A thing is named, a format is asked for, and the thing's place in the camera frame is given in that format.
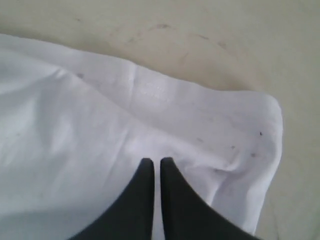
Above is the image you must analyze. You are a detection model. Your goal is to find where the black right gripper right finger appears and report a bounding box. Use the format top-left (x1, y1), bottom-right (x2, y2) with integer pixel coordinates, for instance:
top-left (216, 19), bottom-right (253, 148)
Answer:
top-left (160, 157), bottom-right (257, 240)

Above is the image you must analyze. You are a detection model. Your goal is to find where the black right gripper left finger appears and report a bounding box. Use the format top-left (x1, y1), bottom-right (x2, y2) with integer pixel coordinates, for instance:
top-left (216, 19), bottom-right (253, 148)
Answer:
top-left (72, 158), bottom-right (155, 240)

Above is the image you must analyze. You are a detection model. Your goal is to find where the white t-shirt red print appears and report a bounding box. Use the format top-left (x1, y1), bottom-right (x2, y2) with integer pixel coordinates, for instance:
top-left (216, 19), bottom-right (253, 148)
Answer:
top-left (0, 34), bottom-right (283, 240)

